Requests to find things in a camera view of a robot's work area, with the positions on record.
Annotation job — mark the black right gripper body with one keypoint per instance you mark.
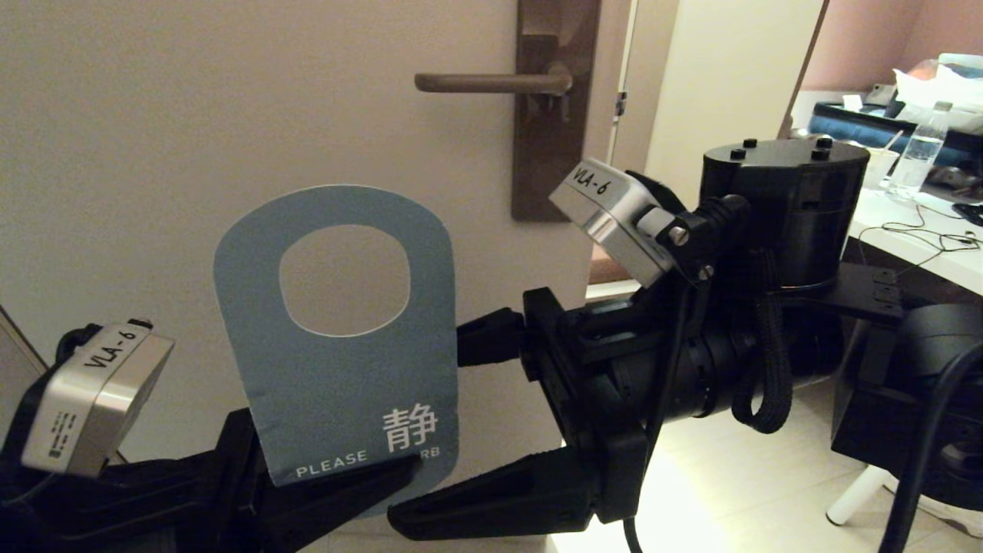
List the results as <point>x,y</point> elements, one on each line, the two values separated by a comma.
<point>614,369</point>

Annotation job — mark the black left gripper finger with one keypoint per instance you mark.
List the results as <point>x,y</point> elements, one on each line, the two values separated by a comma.
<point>338,499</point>

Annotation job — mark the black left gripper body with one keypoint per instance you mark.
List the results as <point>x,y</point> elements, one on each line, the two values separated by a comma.
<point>153,507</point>

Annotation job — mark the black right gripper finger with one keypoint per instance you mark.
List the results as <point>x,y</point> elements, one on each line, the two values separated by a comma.
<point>495,338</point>
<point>507,495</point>

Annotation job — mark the blue do-not-disturb door sign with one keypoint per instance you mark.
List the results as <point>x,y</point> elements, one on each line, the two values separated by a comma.
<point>338,384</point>

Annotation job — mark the beige room door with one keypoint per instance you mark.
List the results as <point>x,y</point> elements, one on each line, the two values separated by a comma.
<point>153,115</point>

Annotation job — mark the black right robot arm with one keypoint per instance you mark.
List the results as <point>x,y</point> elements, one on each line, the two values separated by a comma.
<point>799,207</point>

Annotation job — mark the brown door lock plate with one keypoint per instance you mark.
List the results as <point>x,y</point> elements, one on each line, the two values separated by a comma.
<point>557,31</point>

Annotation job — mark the brown bench cushion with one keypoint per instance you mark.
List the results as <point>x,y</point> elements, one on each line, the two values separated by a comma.
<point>607,270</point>

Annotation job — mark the cream wardrobe bench unit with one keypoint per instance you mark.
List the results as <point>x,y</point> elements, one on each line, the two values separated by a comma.
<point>722,77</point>

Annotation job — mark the white paper cup with stick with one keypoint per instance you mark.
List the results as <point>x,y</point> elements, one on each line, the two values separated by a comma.
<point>883,169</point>

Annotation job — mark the dark blue tray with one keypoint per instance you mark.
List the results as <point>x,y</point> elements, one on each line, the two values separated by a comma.
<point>852,127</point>

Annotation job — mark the white table with round legs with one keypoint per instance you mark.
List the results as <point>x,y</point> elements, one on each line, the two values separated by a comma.
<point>944,265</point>

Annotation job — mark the small white card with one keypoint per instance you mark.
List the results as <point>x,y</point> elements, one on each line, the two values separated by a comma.
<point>851,104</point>

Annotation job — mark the clear plastic water bottle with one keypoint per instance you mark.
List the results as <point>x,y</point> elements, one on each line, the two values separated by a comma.
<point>918,161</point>

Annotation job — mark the black flat device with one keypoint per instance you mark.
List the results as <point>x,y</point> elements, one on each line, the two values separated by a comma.
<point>968,213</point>

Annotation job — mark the white plastic bag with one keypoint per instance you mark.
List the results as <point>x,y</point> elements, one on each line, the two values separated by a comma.
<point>937,84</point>

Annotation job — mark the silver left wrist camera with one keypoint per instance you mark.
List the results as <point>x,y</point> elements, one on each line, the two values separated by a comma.
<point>92,399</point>

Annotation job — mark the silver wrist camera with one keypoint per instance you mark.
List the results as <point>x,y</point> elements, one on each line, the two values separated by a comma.
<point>607,211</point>
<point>92,399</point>

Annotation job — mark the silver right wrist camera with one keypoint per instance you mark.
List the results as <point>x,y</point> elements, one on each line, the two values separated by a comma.
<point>607,211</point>

